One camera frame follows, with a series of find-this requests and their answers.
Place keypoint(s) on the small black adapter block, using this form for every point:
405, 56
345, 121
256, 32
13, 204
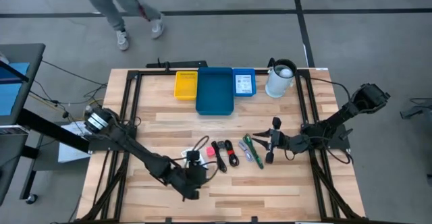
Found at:
221, 145

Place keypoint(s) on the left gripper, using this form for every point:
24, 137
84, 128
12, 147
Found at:
189, 180

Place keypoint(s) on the black flat bar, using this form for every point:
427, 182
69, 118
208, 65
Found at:
182, 64

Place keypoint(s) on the black aluminium table frame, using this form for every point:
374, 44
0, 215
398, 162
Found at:
135, 92

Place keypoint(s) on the white sheet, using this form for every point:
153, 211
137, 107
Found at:
69, 149

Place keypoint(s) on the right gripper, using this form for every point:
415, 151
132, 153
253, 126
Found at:
279, 141

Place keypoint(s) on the person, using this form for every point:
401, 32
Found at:
104, 1

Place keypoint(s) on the large teal plastic bin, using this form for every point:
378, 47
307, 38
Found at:
215, 92

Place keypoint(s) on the pink charger cube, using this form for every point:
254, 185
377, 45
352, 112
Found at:
211, 151

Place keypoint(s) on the white cylindrical container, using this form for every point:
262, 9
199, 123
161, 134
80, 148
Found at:
276, 85

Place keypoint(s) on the blue panel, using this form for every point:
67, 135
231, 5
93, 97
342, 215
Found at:
10, 96

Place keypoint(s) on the grey equipment cart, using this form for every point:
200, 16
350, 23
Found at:
20, 52

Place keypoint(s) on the yellow slotted plastic bin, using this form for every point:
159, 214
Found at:
185, 85

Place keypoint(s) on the white ball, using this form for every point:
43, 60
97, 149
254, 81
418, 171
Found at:
286, 73

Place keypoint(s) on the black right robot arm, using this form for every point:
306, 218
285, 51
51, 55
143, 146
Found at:
341, 116

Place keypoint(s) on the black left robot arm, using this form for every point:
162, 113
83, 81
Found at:
135, 143

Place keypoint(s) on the small blue plastic bin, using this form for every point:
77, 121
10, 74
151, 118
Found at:
254, 82

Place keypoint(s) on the black support beam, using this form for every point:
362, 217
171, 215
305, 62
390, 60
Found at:
50, 127

